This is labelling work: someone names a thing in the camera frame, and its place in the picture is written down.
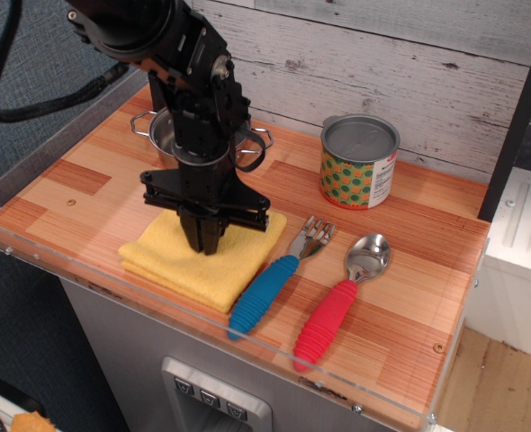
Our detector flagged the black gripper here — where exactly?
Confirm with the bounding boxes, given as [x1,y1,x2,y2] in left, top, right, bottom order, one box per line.
[140,155,271,256]

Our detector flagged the yellow towel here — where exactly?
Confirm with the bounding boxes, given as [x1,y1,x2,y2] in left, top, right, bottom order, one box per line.
[118,211,287,313]

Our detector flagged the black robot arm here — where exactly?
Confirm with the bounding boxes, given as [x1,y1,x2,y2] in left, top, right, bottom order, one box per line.
[69,1,270,255]

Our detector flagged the stainless steel pot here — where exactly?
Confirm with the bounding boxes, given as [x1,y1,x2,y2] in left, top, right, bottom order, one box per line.
[130,108,275,172]

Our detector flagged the silver toy fridge cabinet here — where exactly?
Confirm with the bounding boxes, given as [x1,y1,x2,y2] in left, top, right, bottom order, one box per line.
[60,276,410,432]

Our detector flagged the patterned toy can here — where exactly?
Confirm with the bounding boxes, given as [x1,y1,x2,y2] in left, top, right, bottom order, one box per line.
[319,114,401,211]

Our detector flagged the dispenser button panel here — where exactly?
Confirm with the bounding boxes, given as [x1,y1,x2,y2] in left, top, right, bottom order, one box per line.
[161,356,274,431]

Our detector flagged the clear acrylic table guard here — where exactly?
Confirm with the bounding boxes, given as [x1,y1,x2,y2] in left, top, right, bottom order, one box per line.
[0,89,489,431]

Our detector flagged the orange cloth at corner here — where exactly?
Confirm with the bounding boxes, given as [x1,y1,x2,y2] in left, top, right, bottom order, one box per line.
[10,411,58,432]

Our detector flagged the white plastic appliance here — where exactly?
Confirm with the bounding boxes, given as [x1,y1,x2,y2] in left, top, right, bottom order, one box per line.
[464,167,531,354]

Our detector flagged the blue handled fork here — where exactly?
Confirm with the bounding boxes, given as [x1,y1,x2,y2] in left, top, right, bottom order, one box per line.
[227,216,336,341]

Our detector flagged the red handled spoon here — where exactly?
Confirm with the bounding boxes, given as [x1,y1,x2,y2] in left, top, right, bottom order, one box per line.
[293,233,391,373]

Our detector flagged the black braided cable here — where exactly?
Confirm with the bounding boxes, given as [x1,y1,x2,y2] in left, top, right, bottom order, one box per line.
[0,0,130,123]

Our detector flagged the black right frame post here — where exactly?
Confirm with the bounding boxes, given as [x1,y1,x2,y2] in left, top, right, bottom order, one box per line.
[478,66,531,222]

